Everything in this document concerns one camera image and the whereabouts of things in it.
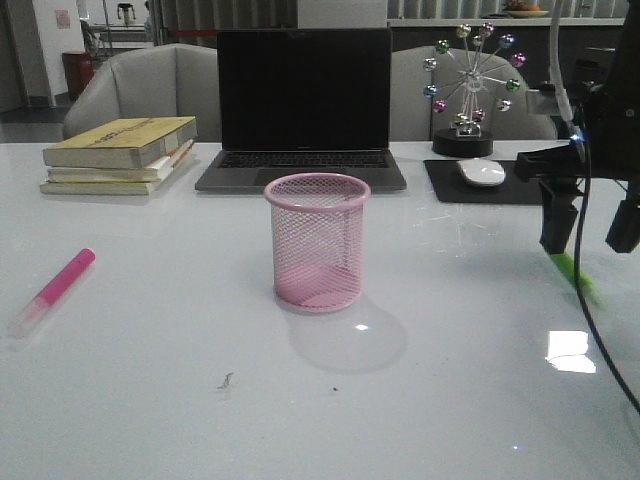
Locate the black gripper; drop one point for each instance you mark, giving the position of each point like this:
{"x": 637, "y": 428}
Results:
{"x": 607, "y": 146}

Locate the green highlighter pen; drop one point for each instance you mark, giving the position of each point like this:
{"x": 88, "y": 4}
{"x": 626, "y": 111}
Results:
{"x": 565, "y": 264}

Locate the pink highlighter pen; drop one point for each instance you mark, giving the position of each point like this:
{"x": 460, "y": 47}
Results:
{"x": 27, "y": 321}

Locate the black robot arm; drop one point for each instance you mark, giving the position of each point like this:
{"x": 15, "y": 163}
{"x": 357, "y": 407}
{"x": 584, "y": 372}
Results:
{"x": 625, "y": 63}

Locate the pink mesh pen holder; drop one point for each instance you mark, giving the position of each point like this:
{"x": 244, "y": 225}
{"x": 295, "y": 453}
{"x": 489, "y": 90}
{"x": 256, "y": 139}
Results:
{"x": 317, "y": 237}

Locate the white computer mouse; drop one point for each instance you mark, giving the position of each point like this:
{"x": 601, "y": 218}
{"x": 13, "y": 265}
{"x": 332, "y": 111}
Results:
{"x": 479, "y": 172}

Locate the ferris wheel desk ornament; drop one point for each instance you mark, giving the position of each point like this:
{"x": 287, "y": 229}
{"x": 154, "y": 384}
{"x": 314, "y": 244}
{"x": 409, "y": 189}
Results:
{"x": 475, "y": 75}

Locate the grey right armchair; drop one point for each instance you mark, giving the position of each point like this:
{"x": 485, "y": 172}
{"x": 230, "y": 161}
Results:
{"x": 411, "y": 117}

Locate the grey armchair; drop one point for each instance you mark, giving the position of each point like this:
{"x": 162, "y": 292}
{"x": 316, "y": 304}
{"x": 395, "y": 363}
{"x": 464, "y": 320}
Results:
{"x": 411, "y": 117}
{"x": 170, "y": 80}

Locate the fruit bowl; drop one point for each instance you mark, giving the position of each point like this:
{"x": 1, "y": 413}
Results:
{"x": 523, "y": 10}

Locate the grey laptop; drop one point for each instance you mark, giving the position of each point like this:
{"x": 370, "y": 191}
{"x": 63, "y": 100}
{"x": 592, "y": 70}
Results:
{"x": 303, "y": 100}

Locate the grey left armchair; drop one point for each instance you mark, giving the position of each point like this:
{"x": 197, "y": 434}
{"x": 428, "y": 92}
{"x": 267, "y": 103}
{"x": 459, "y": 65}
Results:
{"x": 170, "y": 80}

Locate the middle book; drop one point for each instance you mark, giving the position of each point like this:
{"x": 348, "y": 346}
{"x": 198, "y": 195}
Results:
{"x": 157, "y": 171}

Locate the top yellow book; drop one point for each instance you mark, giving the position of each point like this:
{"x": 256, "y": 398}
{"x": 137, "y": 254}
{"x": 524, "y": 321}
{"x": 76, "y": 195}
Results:
{"x": 126, "y": 143}

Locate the bottom book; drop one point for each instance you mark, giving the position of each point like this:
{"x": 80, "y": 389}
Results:
{"x": 115, "y": 187}

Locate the red trash bin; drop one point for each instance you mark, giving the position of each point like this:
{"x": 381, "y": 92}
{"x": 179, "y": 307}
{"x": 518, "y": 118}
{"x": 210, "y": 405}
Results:
{"x": 78, "y": 71}

